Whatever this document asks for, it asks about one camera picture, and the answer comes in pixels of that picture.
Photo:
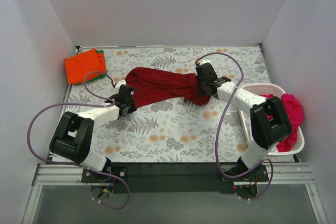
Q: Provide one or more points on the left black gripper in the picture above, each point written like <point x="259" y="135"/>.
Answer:
<point x="128" y="93"/>

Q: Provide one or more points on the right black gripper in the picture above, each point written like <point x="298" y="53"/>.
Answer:
<point x="201" y="83"/>

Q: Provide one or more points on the dark red t shirt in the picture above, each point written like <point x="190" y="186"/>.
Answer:
<point x="152" y="86"/>

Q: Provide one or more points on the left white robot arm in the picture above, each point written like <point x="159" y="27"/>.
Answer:
<point x="73" y="134"/>

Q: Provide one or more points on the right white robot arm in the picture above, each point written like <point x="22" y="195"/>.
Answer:
<point x="243" y="100"/>

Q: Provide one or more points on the folded green t shirt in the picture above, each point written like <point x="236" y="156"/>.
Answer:
<point x="95" y="65"/>

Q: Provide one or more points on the folded orange t shirt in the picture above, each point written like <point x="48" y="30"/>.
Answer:
<point x="75" y="67"/>

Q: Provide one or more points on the floral table cloth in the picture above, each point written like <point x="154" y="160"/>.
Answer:
<point x="174" y="130"/>

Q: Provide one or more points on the pink t shirt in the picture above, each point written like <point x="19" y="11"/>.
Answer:
<point x="274" y="121"/>

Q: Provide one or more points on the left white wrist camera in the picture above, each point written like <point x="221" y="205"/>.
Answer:
<point x="118" y="84"/>

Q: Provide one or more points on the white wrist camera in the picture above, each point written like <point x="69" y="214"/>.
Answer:
<point x="118" y="84"/>
<point x="201" y="62"/>

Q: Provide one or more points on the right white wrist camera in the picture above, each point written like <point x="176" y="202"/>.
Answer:
<point x="201" y="62"/>

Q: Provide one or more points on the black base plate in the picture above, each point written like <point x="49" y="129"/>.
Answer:
<point x="174" y="177"/>

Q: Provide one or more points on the aluminium frame rail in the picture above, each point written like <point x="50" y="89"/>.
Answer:
<point x="280" y="174"/>

